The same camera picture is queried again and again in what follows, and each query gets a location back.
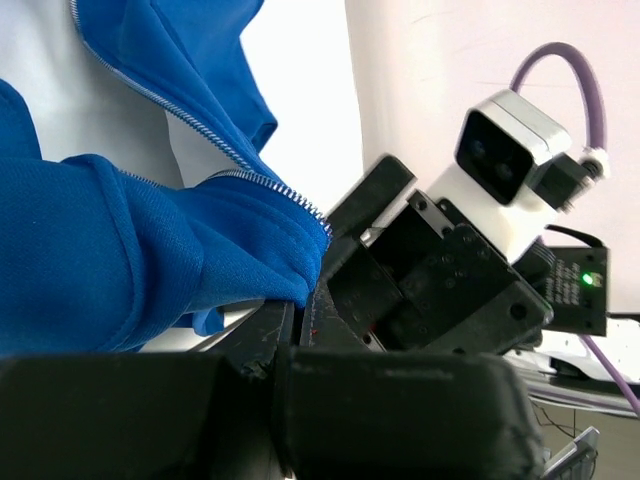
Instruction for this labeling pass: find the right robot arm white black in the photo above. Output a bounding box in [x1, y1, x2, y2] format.
[325, 156, 639, 416]

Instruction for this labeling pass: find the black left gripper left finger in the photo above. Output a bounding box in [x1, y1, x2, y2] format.
[1, 302, 295, 479]

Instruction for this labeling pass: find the blue jacket white lining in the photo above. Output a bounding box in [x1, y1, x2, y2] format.
[1, 1, 330, 356]

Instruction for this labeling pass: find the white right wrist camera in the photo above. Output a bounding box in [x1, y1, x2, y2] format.
[426, 90, 610, 263]

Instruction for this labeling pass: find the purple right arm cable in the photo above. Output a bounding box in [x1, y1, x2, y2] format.
[509, 42, 640, 416]

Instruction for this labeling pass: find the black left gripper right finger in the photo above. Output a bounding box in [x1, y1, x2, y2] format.
[279, 287, 545, 479]

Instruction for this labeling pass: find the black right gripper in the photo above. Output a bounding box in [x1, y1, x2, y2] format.
[324, 155, 609, 355]

